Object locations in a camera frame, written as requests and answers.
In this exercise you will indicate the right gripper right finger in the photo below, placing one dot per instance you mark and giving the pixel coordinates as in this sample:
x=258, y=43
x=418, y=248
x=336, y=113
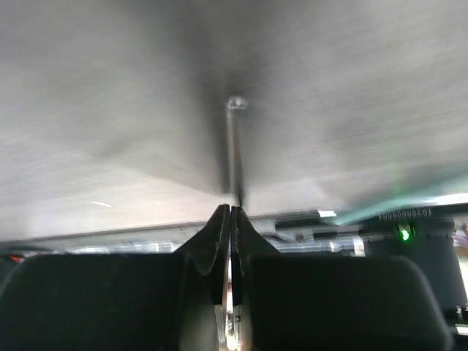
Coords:
x=328, y=301

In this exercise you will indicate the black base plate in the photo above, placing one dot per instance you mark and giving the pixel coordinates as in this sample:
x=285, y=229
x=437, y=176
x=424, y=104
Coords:
x=422, y=235

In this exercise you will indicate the silver chopstick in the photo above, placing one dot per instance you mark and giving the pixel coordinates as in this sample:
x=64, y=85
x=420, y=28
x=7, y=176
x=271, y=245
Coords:
x=234, y=108

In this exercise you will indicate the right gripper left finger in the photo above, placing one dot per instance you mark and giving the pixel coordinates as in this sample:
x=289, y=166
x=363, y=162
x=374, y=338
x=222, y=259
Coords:
x=120, y=301

